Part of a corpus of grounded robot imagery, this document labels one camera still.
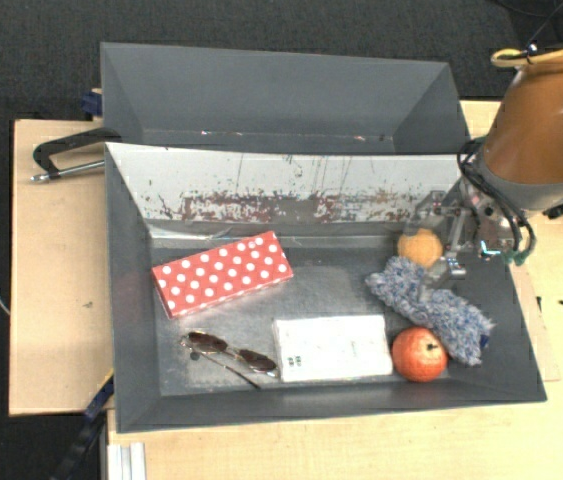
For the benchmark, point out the red apple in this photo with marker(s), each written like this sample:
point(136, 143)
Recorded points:
point(418, 355)

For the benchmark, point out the blue and white fuzzy cloth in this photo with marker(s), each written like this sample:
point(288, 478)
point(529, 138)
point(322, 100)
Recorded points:
point(441, 313)

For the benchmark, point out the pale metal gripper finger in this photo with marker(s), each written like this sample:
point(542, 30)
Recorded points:
point(450, 269)
point(431, 210)

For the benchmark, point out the red box with white dots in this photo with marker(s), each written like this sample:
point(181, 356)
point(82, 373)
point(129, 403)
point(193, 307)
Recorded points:
point(221, 273)

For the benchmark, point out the sunglasses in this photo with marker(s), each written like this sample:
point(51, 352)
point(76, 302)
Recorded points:
point(256, 360)

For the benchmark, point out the orange ball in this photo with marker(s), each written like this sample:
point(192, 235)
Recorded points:
point(418, 248)

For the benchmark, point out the grey metal bin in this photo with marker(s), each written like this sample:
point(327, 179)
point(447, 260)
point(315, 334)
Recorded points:
point(311, 288)

